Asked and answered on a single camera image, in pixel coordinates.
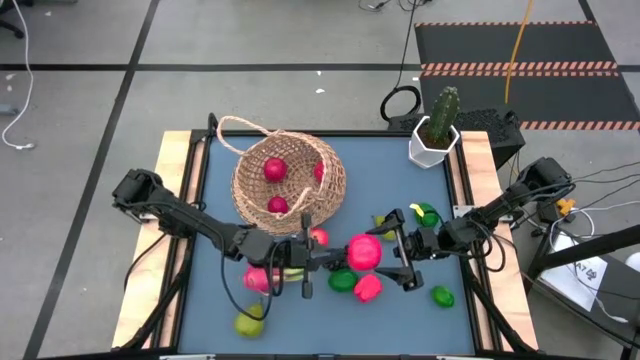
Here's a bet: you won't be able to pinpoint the wooden table side board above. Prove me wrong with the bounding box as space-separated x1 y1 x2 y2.
458 130 540 351
110 129 201 350

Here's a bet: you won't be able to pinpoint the black floor cable bundle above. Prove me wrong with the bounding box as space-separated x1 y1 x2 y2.
357 0 434 14

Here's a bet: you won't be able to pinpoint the small dark red fruit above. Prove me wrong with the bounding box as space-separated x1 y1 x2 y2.
267 194 291 215

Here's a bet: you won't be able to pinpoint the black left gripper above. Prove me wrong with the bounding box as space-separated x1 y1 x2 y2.
249 212 351 300

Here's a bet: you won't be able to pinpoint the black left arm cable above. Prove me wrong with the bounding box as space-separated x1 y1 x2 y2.
219 239 281 322

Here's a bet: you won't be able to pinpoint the white paper sheet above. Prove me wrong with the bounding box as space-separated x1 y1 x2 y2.
539 232 609 312

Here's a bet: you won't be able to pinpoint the woven wicker basket with handles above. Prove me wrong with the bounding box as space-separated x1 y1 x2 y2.
216 115 348 237

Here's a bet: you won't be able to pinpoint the white floor cable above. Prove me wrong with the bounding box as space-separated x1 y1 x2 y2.
0 0 37 151

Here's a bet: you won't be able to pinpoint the black office chair base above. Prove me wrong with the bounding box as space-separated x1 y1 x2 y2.
0 0 26 40

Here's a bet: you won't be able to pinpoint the green cactus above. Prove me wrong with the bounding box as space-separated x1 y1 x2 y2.
428 85 462 145

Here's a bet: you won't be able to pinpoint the yellow-green pear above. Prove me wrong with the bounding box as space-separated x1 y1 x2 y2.
373 214 399 242
233 301 266 340

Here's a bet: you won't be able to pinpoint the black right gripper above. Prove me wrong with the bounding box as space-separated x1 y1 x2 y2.
366 209 449 293

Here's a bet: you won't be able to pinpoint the small green lime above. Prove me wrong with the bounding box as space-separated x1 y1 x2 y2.
431 285 456 309

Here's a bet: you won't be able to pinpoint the yellow hanging power cable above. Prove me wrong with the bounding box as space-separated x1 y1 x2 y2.
503 0 535 105

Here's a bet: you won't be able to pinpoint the red apple with stem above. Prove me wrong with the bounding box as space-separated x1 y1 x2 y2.
263 157 289 183

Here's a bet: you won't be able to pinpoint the red lobed round fruit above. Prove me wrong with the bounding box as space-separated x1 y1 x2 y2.
346 233 384 272

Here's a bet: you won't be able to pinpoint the black metal stand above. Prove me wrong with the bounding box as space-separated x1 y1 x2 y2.
523 224 640 351

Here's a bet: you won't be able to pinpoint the red bell pepper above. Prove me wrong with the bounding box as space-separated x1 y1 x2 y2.
353 273 384 304

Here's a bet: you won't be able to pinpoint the pink dragon fruit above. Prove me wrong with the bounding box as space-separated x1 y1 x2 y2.
242 263 307 296

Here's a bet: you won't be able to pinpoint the black floor mat striped edges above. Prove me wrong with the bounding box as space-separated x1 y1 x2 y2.
413 20 640 132

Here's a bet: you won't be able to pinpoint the large green lime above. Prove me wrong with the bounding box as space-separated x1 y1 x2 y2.
327 268 360 294

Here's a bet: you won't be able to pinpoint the black hanging cable with loop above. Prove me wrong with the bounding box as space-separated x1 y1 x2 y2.
378 0 424 123

